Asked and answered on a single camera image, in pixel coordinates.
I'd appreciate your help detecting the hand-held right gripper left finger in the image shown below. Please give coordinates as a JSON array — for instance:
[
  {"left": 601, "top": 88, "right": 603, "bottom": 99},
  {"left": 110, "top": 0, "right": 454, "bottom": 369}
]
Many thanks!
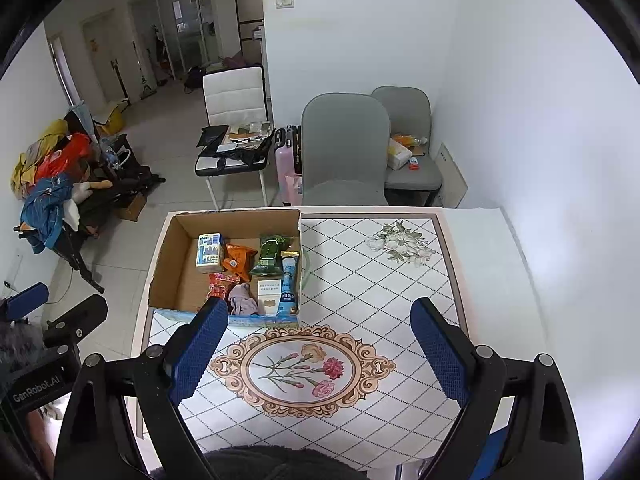
[{"left": 54, "top": 296, "right": 230, "bottom": 480}]

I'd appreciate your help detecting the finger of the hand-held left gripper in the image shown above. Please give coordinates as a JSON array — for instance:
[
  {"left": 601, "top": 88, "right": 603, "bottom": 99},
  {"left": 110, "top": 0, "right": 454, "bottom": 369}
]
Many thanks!
[
  {"left": 0, "top": 282, "right": 50, "bottom": 321},
  {"left": 42, "top": 294, "right": 109, "bottom": 348}
]

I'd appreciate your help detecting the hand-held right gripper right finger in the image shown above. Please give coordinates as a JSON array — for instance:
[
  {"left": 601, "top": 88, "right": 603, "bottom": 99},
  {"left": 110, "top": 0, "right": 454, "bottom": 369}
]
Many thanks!
[{"left": 410, "top": 296, "right": 583, "bottom": 480}]

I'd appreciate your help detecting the purple cloth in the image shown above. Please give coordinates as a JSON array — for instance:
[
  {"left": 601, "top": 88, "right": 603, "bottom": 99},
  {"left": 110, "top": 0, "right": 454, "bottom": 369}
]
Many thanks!
[{"left": 227, "top": 282, "right": 268, "bottom": 317}]

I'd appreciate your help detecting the red snack packet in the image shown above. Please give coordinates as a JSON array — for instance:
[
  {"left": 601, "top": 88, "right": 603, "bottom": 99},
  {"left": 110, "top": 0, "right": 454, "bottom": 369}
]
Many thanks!
[{"left": 202, "top": 272, "right": 241, "bottom": 311}]

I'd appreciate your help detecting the small white box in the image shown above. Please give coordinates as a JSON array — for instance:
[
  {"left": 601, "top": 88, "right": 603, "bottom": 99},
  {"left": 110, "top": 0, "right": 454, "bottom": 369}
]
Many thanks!
[{"left": 256, "top": 279, "right": 282, "bottom": 317}]

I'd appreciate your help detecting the blue white tissue pack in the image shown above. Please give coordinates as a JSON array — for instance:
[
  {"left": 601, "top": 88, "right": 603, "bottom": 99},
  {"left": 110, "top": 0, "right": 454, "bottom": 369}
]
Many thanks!
[{"left": 194, "top": 232, "right": 224, "bottom": 274}]

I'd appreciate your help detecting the orange snack packet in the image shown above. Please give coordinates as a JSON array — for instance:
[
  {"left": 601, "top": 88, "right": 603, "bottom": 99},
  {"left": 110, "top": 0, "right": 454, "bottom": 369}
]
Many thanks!
[{"left": 222, "top": 242, "right": 258, "bottom": 283}]

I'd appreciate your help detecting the blue tube packet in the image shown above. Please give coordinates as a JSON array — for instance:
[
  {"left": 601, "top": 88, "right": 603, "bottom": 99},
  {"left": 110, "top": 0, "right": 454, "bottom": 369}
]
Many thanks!
[{"left": 276, "top": 251, "right": 301, "bottom": 317}]

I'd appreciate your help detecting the green snack packet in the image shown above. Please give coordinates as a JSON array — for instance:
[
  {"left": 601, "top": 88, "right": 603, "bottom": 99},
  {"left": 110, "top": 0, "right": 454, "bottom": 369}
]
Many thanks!
[{"left": 248, "top": 235, "right": 297, "bottom": 277}]

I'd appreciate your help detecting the person's left forearm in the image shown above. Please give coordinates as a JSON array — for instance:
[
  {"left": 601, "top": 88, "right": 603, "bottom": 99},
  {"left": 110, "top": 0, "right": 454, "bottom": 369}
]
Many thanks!
[{"left": 0, "top": 322, "right": 43, "bottom": 368}]

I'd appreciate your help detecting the blue garment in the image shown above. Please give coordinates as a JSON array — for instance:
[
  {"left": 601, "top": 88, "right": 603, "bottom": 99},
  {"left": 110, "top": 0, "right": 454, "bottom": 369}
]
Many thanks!
[{"left": 20, "top": 175, "right": 76, "bottom": 253}]

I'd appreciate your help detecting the blue stool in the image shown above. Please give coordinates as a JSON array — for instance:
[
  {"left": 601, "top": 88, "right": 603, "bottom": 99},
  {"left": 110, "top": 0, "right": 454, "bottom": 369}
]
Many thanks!
[{"left": 470, "top": 427, "right": 511, "bottom": 480}]

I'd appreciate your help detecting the small cardboard box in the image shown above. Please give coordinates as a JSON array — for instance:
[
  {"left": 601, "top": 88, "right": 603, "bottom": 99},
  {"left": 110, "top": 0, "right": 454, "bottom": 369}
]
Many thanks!
[{"left": 117, "top": 192, "right": 147, "bottom": 222}]

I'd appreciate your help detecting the dark fuzzy clothing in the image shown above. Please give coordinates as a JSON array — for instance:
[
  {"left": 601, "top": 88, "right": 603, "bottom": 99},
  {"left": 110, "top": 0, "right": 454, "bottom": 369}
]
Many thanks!
[{"left": 150, "top": 445, "right": 371, "bottom": 480}]

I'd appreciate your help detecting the clothes rack pile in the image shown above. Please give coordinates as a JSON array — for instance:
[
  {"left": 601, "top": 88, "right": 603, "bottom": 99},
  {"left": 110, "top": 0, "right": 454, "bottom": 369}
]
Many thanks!
[{"left": 17, "top": 165, "right": 166, "bottom": 295}]

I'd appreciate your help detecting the yellow garment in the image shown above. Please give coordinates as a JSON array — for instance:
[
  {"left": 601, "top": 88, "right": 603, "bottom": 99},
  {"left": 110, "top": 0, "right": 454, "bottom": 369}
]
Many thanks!
[{"left": 11, "top": 120, "right": 68, "bottom": 196}]

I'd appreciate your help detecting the red plastic bag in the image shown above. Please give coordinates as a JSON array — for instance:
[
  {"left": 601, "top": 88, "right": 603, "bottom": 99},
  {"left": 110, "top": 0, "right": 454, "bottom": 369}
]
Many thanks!
[{"left": 35, "top": 132, "right": 93, "bottom": 181}]

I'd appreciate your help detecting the beige board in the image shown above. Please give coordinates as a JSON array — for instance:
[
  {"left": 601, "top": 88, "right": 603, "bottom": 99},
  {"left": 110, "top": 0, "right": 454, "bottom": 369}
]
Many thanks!
[{"left": 435, "top": 141, "right": 469, "bottom": 209}]

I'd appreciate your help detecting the yellow bag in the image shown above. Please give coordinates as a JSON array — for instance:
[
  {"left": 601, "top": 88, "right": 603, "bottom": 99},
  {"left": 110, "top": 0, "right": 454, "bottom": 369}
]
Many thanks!
[{"left": 97, "top": 100, "right": 128, "bottom": 133}]

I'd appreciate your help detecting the pink suitcase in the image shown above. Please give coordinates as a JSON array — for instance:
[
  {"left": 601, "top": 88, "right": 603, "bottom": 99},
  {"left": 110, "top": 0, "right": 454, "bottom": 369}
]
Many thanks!
[{"left": 274, "top": 125, "right": 303, "bottom": 207}]

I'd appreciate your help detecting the black bag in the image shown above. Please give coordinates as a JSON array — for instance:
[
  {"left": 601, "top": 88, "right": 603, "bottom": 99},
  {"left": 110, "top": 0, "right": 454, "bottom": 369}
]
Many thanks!
[{"left": 197, "top": 124, "right": 273, "bottom": 166}]

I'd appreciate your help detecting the grey chair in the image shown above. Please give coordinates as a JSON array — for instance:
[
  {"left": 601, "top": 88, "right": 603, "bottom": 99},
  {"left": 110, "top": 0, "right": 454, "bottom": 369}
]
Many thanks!
[
  {"left": 300, "top": 92, "right": 392, "bottom": 207},
  {"left": 371, "top": 86, "right": 445, "bottom": 207}
]

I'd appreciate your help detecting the white padded chair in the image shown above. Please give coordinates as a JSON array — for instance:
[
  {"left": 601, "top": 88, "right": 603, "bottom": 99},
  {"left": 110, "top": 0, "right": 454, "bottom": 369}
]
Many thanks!
[{"left": 195, "top": 66, "right": 271, "bottom": 208}]

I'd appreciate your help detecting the glass sliding door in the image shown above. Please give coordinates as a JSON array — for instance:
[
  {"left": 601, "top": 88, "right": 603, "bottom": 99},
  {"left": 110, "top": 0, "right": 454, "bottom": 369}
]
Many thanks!
[{"left": 127, "top": 0, "right": 236, "bottom": 86}]

